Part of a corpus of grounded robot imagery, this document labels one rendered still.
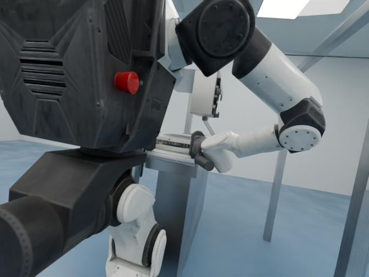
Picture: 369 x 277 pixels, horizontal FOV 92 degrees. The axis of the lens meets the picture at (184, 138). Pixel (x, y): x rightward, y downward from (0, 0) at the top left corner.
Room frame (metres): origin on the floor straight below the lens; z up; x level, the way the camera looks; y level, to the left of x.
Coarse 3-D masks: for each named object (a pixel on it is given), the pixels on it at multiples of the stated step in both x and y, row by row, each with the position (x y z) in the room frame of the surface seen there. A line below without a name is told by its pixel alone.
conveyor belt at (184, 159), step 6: (156, 150) 0.92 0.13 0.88; (162, 150) 0.93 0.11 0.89; (150, 156) 0.91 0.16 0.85; (156, 156) 0.90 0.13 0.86; (162, 156) 0.89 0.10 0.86; (168, 156) 0.89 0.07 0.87; (174, 156) 0.88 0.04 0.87; (180, 156) 0.88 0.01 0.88; (186, 156) 0.88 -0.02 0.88; (174, 162) 0.89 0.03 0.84; (180, 162) 0.88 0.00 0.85; (186, 162) 0.86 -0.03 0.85; (192, 162) 0.86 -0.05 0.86
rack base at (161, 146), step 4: (156, 144) 0.95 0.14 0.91; (160, 144) 0.97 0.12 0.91; (164, 144) 0.99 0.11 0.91; (160, 148) 0.95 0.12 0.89; (164, 148) 0.94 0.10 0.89; (168, 148) 0.94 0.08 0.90; (172, 148) 0.93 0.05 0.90; (176, 148) 0.93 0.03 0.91; (180, 148) 0.92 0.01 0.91; (184, 148) 0.92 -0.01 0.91; (180, 152) 0.92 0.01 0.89; (184, 152) 0.91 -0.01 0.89; (188, 152) 0.91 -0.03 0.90
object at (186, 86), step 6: (192, 66) 0.86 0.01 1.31; (186, 72) 0.91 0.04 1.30; (192, 72) 0.90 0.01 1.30; (186, 78) 1.03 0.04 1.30; (192, 78) 1.01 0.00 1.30; (180, 84) 1.21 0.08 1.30; (186, 84) 1.19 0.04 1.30; (192, 84) 1.16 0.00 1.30; (180, 90) 1.43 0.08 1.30; (186, 90) 1.39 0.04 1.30; (192, 90) 1.36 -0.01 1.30; (222, 90) 1.32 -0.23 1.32; (222, 96) 1.42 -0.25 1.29
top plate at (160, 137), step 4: (160, 136) 0.95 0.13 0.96; (164, 136) 0.95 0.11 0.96; (168, 136) 0.98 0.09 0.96; (168, 140) 0.94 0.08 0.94; (172, 140) 0.93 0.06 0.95; (176, 140) 0.93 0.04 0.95; (180, 140) 0.92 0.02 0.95; (184, 140) 0.92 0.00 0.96; (188, 140) 0.92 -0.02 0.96; (188, 144) 0.91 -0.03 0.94
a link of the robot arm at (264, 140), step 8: (280, 120) 0.43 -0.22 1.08; (264, 128) 0.49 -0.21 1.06; (272, 128) 0.47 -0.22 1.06; (280, 128) 0.42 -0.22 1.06; (240, 136) 0.54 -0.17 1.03; (248, 136) 0.51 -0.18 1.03; (256, 136) 0.49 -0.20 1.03; (264, 136) 0.47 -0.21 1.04; (272, 136) 0.46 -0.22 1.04; (240, 144) 0.52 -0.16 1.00; (248, 144) 0.50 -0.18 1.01; (256, 144) 0.49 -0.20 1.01; (264, 144) 0.47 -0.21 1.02; (272, 144) 0.46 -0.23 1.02; (280, 144) 0.46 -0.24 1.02; (248, 152) 0.51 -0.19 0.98; (256, 152) 0.50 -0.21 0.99; (264, 152) 0.49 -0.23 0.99; (296, 152) 0.43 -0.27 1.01
